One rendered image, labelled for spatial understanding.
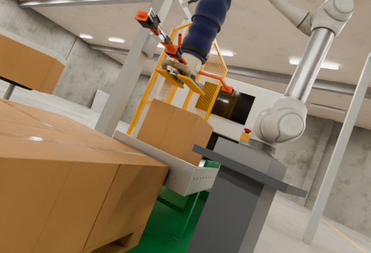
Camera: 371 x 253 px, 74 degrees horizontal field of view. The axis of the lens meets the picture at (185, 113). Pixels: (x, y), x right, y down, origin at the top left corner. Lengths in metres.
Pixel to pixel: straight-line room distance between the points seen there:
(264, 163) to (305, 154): 11.25
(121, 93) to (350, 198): 10.64
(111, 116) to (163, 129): 1.12
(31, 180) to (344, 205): 11.79
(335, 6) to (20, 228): 1.48
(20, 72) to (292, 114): 2.34
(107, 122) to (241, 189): 1.93
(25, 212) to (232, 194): 0.89
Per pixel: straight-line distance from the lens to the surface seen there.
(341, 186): 12.20
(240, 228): 1.32
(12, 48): 2.80
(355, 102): 4.77
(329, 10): 1.40
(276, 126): 1.15
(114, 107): 2.88
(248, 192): 1.30
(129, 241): 1.69
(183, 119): 1.83
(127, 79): 2.89
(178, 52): 1.62
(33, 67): 2.71
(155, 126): 1.89
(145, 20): 1.33
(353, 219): 12.16
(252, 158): 1.26
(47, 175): 0.88
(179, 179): 1.71
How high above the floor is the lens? 0.76
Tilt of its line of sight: 5 degrees up
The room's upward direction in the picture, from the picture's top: 23 degrees clockwise
